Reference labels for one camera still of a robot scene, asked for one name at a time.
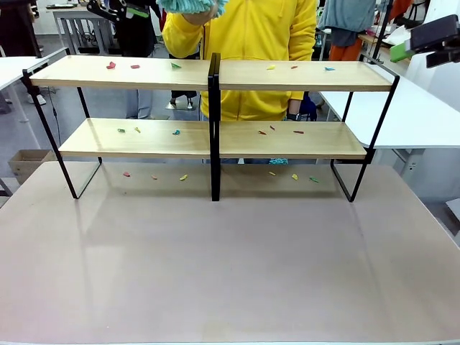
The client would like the red-orange hanging garment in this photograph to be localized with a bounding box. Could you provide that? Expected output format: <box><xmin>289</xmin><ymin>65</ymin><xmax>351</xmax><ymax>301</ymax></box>
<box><xmin>389</xmin><ymin>0</ymin><xmax>415</xmax><ymax>22</ymax></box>

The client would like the brown cardboard box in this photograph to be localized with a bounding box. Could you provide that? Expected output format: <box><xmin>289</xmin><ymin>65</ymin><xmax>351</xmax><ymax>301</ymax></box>
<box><xmin>7</xmin><ymin>149</ymin><xmax>55</xmax><ymax>186</ymax></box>

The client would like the person's right forearm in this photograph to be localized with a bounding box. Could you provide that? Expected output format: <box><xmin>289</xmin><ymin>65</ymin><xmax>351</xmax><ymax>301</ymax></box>
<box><xmin>162</xmin><ymin>14</ymin><xmax>215</xmax><ymax>59</ymax></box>

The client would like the black stand pole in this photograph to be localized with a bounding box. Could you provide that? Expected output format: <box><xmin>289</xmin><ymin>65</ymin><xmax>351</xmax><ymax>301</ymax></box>
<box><xmin>372</xmin><ymin>0</ymin><xmax>393</xmax><ymax>63</ymax></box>

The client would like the wooden shelf board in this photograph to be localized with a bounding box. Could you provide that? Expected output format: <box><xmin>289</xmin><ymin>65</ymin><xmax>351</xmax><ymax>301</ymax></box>
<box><xmin>58</xmin><ymin>117</ymin><xmax>212</xmax><ymax>159</ymax></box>
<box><xmin>29</xmin><ymin>55</ymin><xmax>212</xmax><ymax>91</ymax></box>
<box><xmin>218</xmin><ymin>60</ymin><xmax>395</xmax><ymax>91</ymax></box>
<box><xmin>218</xmin><ymin>120</ymin><xmax>367</xmax><ymax>160</ymax></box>

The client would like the white paper sheet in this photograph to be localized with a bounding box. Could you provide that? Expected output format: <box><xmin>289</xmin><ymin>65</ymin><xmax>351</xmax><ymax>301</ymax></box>
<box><xmin>379</xmin><ymin>24</ymin><xmax>422</xmax><ymax>48</ymax></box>

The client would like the dark blue chair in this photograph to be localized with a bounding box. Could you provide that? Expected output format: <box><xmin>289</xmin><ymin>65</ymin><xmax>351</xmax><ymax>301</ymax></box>
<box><xmin>300</xmin><ymin>92</ymin><xmax>319</xmax><ymax>121</ymax></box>

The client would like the orange hanging garment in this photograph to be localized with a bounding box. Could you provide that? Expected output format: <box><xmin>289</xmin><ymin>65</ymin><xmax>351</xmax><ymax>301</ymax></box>
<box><xmin>329</xmin><ymin>43</ymin><xmax>361</xmax><ymax>62</ymax></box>

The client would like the grey metal desk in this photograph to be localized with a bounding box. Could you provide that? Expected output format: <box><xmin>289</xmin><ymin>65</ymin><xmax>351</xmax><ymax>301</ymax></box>
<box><xmin>46</xmin><ymin>2</ymin><xmax>120</xmax><ymax>55</ymax></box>

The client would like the teal chenille duster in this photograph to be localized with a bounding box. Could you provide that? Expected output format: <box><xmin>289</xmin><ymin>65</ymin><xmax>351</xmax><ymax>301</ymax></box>
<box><xmin>156</xmin><ymin>0</ymin><xmax>228</xmax><ymax>17</ymax></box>

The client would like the bystander in black clothes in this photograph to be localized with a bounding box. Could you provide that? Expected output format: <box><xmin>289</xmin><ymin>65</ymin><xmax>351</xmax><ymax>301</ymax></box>
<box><xmin>117</xmin><ymin>0</ymin><xmax>163</xmax><ymax>119</ymax></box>

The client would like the person's right hand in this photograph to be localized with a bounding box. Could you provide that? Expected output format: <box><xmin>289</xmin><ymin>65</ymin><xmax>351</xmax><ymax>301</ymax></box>
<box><xmin>186</xmin><ymin>12</ymin><xmax>219</xmax><ymax>23</ymax></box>

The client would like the black metal shelf frame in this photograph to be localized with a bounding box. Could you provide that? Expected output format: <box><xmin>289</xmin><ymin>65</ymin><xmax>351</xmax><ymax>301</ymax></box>
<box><xmin>22</xmin><ymin>52</ymin><xmax>216</xmax><ymax>202</ymax></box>
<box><xmin>213</xmin><ymin>52</ymin><xmax>401</xmax><ymax>203</ymax></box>

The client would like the white side table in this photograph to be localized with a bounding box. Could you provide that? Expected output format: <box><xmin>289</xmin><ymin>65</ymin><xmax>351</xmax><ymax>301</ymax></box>
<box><xmin>318</xmin><ymin>53</ymin><xmax>460</xmax><ymax>177</ymax></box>
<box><xmin>0</xmin><ymin>46</ymin><xmax>70</xmax><ymax>124</ymax></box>

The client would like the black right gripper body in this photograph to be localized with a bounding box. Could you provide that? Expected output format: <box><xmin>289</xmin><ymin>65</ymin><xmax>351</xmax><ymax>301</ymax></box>
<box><xmin>410</xmin><ymin>14</ymin><xmax>460</xmax><ymax>69</ymax></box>

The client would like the blue-grey hanging garment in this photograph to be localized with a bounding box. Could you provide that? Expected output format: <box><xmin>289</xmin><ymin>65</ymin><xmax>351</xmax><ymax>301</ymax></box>
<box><xmin>317</xmin><ymin>0</ymin><xmax>379</xmax><ymax>47</ymax></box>

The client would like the person in yellow hoodie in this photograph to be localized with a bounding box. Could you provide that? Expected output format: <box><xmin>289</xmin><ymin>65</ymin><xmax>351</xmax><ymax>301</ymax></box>
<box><xmin>161</xmin><ymin>0</ymin><xmax>319</xmax><ymax>166</ymax></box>

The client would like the black floor cable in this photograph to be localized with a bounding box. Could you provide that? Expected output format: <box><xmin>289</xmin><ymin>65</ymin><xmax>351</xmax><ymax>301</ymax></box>
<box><xmin>48</xmin><ymin>89</ymin><xmax>61</xmax><ymax>144</ymax></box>

